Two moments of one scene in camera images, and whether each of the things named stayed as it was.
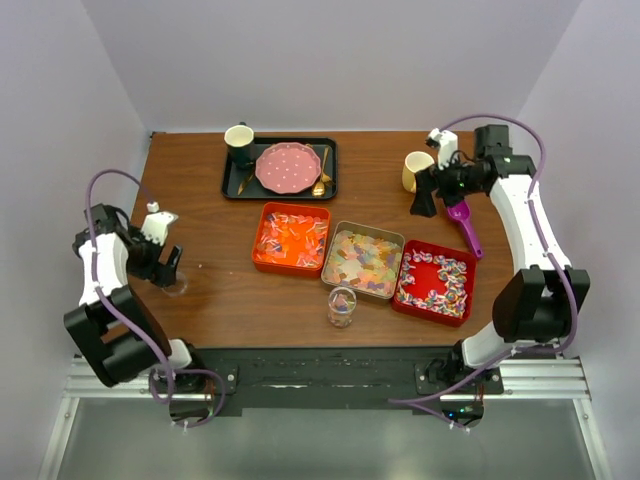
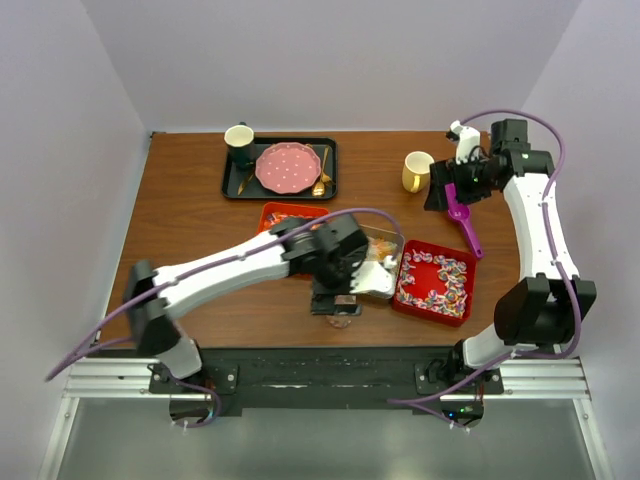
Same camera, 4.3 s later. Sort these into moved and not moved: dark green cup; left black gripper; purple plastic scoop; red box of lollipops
Moved: left black gripper
Not moved: red box of lollipops; dark green cup; purple plastic scoop
